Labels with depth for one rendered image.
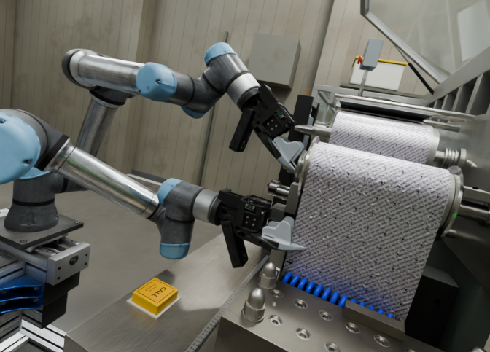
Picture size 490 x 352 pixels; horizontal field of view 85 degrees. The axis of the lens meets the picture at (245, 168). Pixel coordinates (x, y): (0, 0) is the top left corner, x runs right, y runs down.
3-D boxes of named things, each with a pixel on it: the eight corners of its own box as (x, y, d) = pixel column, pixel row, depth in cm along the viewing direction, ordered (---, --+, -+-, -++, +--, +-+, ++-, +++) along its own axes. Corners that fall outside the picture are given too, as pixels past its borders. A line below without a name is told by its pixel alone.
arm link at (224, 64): (212, 68, 73) (233, 44, 69) (234, 98, 71) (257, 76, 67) (195, 61, 66) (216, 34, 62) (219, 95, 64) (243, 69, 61)
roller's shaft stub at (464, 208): (437, 212, 53) (445, 191, 52) (481, 224, 50) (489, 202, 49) (444, 218, 48) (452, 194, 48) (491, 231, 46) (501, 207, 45)
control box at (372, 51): (354, 68, 106) (361, 42, 105) (371, 71, 105) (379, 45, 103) (357, 64, 100) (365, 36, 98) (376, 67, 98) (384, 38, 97)
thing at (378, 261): (281, 273, 58) (302, 192, 55) (402, 324, 49) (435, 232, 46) (281, 275, 57) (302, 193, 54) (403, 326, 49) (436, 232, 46)
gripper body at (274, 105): (292, 122, 58) (259, 80, 60) (262, 146, 61) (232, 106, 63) (299, 124, 65) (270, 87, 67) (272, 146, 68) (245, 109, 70)
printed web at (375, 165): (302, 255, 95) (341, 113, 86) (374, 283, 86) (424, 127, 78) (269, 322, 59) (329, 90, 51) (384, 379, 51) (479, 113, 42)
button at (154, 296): (153, 286, 64) (154, 276, 63) (177, 298, 61) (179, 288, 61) (130, 302, 57) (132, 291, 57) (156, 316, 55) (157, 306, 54)
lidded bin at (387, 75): (389, 97, 326) (397, 72, 321) (399, 91, 285) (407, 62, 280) (345, 90, 339) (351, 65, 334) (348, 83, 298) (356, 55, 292)
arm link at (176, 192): (172, 204, 72) (177, 174, 71) (206, 217, 69) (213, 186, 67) (152, 210, 65) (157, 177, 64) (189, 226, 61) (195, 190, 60)
